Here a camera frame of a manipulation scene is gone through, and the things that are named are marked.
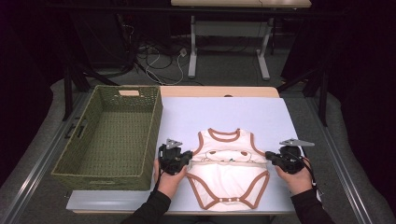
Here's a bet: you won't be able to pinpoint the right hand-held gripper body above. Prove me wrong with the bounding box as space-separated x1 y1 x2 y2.
278 138 316 175

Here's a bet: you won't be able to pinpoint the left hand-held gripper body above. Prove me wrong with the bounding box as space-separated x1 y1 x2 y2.
158 138 188 175

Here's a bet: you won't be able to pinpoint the cream baby bodysuit brown trim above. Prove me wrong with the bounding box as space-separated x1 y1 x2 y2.
185 127 271 212

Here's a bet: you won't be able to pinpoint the green woven basket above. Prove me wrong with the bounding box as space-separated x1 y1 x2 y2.
50 84 163 191

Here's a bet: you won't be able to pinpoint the person's left hand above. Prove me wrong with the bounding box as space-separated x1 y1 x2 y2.
153 158 190 200

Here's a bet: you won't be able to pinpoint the person's right hand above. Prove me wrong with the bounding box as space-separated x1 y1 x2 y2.
275 158 314 197

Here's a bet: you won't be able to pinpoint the white table mat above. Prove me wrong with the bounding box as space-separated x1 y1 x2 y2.
65 96 325 214

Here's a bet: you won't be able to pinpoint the black metal stand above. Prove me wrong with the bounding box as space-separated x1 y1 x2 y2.
62 62 120 122
276 66 330 127

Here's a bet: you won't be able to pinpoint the dark curtain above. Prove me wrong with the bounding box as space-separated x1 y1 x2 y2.
0 0 55 185
279 0 396 216

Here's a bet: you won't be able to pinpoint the desk with white legs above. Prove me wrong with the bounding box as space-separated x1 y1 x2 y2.
170 0 312 81

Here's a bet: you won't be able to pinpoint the left hand-held gripper black cable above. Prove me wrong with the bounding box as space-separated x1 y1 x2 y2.
155 167 164 191

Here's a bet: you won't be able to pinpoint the hand-held gripper black cable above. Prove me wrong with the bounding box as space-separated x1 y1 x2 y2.
155 167 164 191
300 148 323 200

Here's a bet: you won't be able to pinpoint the right hand-held gripper black cable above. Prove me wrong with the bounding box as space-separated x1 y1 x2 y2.
300 148 323 200

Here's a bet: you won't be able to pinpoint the aluminium floor rail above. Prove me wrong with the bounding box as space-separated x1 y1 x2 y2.
0 91 92 224
303 96 375 224

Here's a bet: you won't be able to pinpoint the white floor cable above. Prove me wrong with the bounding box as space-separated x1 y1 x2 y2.
145 46 185 86

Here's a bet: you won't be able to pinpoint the black floor cables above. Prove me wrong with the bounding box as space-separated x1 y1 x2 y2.
134 43 176 72

